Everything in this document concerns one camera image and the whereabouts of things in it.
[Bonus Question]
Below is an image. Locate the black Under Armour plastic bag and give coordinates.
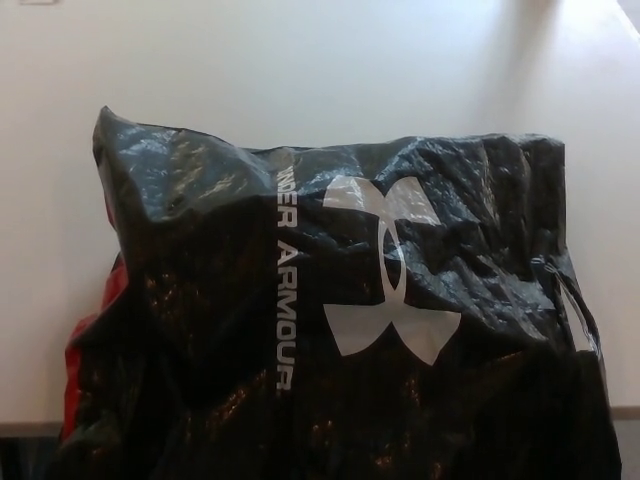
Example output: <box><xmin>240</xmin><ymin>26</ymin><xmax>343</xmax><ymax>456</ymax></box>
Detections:
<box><xmin>49</xmin><ymin>103</ymin><xmax>614</xmax><ymax>480</ymax></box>

